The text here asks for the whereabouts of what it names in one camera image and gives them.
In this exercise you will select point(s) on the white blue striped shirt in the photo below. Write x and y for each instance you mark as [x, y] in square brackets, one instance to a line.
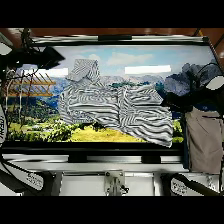
[133, 110]

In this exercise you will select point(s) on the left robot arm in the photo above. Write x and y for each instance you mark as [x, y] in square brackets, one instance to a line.
[46, 57]

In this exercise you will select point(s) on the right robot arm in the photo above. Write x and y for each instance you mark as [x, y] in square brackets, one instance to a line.
[213, 96]

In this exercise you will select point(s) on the blue-grey garment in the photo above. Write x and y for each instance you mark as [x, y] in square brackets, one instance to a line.
[180, 81]

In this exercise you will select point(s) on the grey-brown garment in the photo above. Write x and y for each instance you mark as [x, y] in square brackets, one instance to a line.
[205, 143]

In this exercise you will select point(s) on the silver frame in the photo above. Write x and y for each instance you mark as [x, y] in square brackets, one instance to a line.
[100, 166]

